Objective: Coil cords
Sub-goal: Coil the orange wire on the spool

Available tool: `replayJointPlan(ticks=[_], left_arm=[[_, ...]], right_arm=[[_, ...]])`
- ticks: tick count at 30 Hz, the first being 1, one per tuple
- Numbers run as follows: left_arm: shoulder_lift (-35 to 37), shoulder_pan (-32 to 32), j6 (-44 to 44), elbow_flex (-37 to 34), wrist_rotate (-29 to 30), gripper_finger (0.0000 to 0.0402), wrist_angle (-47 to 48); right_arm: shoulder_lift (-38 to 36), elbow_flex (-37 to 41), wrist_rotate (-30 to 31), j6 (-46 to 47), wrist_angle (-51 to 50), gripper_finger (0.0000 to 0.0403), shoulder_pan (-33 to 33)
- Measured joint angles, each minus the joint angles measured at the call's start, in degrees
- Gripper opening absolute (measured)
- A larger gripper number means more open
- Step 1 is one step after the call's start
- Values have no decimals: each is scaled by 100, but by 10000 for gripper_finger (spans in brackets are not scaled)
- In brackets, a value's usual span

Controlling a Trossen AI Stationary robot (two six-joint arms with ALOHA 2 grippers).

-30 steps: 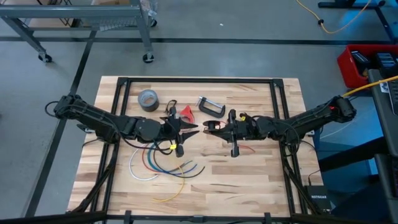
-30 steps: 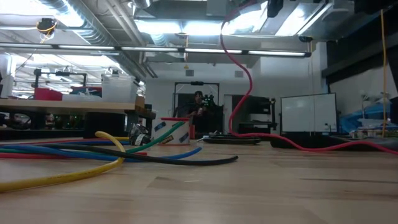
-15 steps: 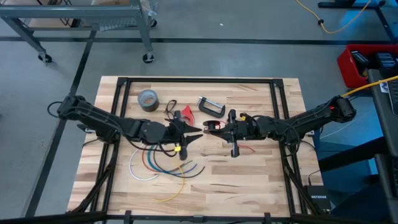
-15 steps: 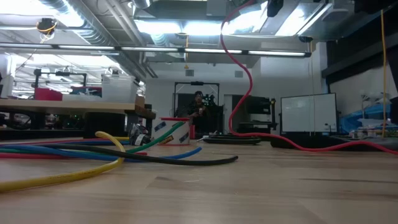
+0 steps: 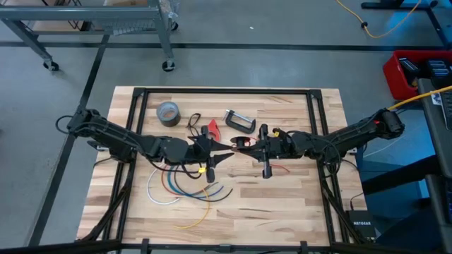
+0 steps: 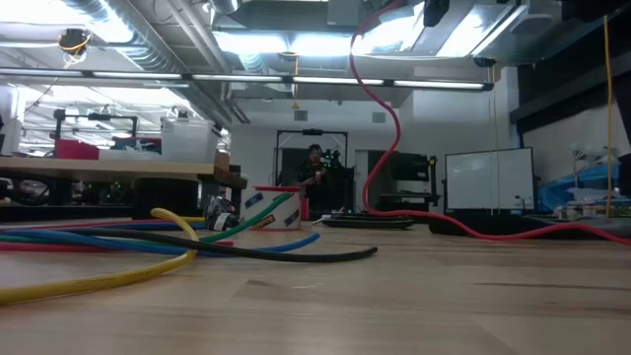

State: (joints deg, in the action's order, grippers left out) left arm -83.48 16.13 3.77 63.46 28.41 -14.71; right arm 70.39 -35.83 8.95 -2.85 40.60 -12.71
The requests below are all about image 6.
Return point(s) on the black equipment stand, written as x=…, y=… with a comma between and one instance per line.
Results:
x=409, y=167

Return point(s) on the blue tarp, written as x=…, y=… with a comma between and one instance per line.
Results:
x=581, y=185

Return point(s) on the person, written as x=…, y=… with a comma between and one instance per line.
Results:
x=314, y=172

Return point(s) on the red plastic bin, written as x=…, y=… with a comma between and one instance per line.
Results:
x=76, y=149

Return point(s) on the white board with black frame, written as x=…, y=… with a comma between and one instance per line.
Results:
x=488, y=180

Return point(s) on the long ceiling light bar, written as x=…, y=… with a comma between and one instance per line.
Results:
x=236, y=78

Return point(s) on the black camera rig frame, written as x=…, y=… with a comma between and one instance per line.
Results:
x=98, y=117
x=311, y=132

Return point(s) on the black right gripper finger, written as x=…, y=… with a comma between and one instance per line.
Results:
x=436, y=12

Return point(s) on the white storage bin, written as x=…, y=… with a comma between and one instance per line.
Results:
x=189, y=143

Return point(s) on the tape roll with red dispenser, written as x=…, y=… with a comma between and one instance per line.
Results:
x=276, y=207

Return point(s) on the wooden workbench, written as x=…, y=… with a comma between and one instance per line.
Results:
x=98, y=169

